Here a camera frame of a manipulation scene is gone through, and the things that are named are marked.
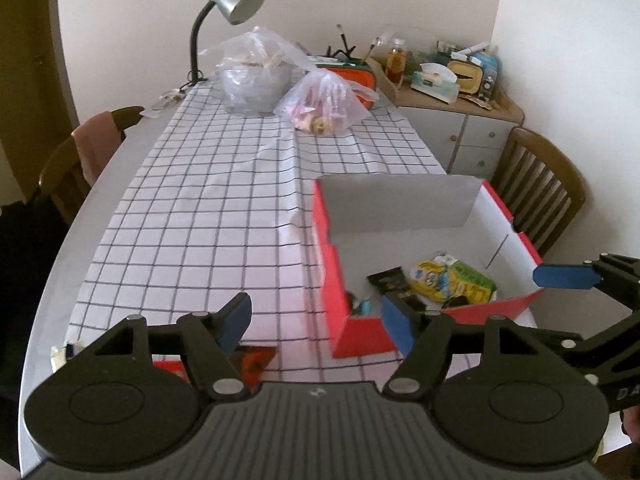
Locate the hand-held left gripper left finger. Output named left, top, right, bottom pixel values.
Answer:
left=65, top=292, right=253, bottom=401

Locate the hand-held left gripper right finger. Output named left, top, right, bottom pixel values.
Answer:
left=381, top=294, right=566, bottom=403

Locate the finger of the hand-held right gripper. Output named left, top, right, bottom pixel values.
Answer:
left=533, top=254, right=640, bottom=311
left=515, top=325, right=606, bottom=362

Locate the red cardboard box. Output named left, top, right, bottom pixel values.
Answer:
left=312, top=174, right=545, bottom=359

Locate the black snack packet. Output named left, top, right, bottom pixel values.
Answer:
left=366, top=266, right=427, bottom=312

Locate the yellow snack packet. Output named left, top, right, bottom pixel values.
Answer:
left=410, top=259, right=463, bottom=305

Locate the red snack packet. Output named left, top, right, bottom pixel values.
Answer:
left=152, top=359, right=191, bottom=378

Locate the green snack packet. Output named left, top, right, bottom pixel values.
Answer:
left=447, top=259, right=498, bottom=306

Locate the person's right hand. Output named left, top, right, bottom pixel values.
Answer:
left=620, top=405, right=640, bottom=446

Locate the white checked tablecloth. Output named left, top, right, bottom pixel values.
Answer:
left=67, top=77, right=538, bottom=386

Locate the wooden slatted chair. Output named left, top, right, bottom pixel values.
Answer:
left=490, top=127, right=587, bottom=258

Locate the white drawer cabinet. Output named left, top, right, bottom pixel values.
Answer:
left=367, top=57, right=526, bottom=181

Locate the small pale packet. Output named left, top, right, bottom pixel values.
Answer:
left=50, top=341, right=86, bottom=373

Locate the blue box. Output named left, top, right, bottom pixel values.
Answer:
left=470, top=50, right=501, bottom=101

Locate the pink cloth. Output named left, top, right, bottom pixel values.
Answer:
left=71, top=111, right=123, bottom=188

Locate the tissue box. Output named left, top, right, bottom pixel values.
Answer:
left=411, top=62, right=461, bottom=103

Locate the wooden chair with cloth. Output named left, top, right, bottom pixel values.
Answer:
left=39, top=106, right=146, bottom=226

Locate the small clear plastic bag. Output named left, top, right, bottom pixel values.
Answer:
left=274, top=71, right=381, bottom=137

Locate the large clear plastic bag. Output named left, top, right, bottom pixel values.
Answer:
left=200, top=26, right=321, bottom=116

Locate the orange container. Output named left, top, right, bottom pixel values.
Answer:
left=315, top=60, right=378, bottom=110

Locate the orange drink bottle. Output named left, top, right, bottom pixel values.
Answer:
left=386, top=37, right=408, bottom=83

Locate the brown wooden door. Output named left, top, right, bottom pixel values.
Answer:
left=0, top=0, right=55, bottom=196

